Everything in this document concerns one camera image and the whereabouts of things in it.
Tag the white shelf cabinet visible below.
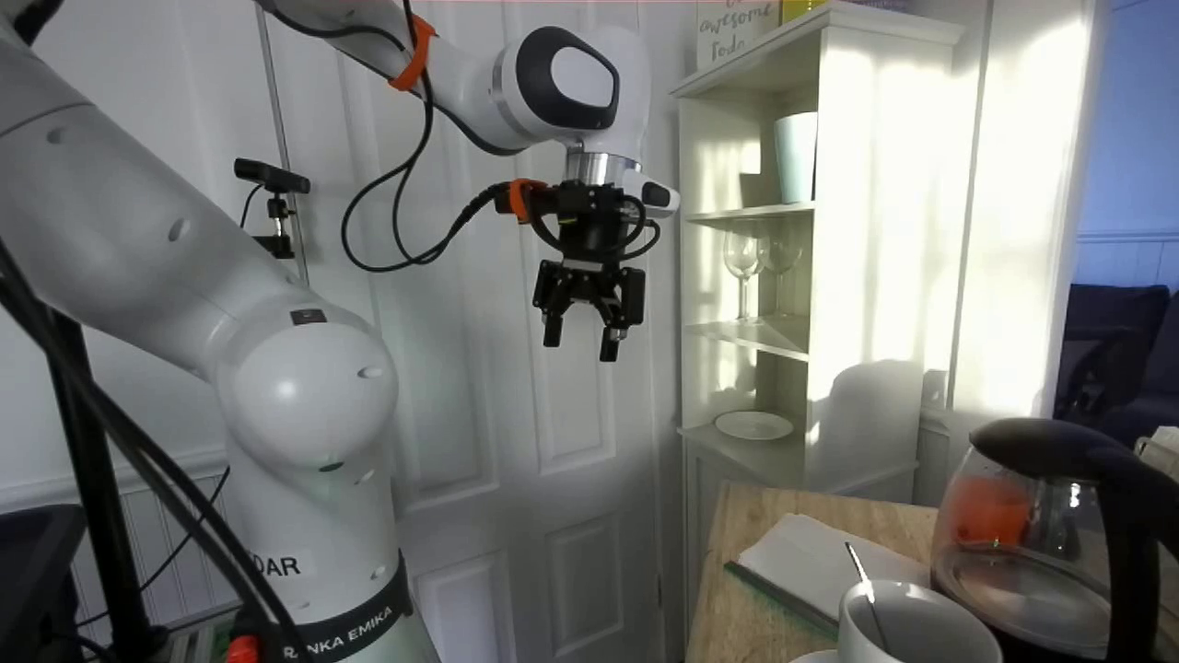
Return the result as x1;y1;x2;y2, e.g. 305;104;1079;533
667;0;988;663

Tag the white mug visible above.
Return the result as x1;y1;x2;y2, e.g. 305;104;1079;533
835;578;1004;663

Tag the clear wine glass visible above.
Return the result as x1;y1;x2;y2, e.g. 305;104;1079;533
718;233;766;326

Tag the white plate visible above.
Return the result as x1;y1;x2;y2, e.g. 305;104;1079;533
711;408;798;446

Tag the black tripod pole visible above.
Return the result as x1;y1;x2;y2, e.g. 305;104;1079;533
32;304;162;663

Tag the white lettered sign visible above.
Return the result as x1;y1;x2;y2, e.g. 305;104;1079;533
694;5;782;72

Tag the black camera on stand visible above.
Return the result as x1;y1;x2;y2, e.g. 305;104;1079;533
231;153;313;264

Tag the silver electric kettle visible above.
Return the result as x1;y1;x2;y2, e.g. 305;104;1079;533
929;415;1179;663

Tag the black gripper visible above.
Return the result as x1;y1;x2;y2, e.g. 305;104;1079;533
530;182;653;363

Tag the white notebook green edge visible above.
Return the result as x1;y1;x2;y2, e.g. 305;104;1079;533
723;512;934;633

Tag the metal spoon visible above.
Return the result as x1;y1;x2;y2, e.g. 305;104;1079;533
840;539;890;654

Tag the dark sofa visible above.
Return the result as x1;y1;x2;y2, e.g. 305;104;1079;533
1048;280;1179;451

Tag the black box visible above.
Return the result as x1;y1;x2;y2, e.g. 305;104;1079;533
0;500;93;663

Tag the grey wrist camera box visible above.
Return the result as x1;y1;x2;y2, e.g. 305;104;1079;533
619;169;681;218

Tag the orange cable strap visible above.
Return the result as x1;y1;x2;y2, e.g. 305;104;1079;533
506;178;549;230
391;10;442;97

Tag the teal cup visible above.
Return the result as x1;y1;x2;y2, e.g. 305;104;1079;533
766;110;823;210

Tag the white panel door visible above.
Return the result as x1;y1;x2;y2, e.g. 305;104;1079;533
255;0;694;663

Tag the orange cup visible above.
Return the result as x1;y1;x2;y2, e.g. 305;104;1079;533
953;476;1036;551

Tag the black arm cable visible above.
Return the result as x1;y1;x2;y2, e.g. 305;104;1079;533
340;0;655;275

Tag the power strip red switch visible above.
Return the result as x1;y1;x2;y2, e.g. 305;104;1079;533
151;604;269;663

